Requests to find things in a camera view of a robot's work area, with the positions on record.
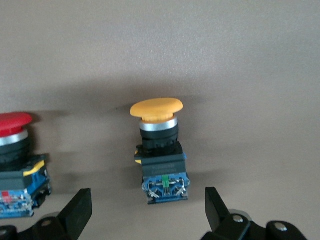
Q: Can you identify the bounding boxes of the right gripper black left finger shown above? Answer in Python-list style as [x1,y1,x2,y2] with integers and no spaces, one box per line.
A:
[32,188,93,240]

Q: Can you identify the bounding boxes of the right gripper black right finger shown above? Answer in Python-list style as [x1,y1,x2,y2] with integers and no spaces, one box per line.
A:
[202,186,252,240]

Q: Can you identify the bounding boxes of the yellow mushroom push button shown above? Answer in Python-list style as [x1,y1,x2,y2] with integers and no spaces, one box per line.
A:
[129,97,191,206]

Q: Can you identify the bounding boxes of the red mushroom push button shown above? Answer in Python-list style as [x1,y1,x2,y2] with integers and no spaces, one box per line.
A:
[0,111,53,220]

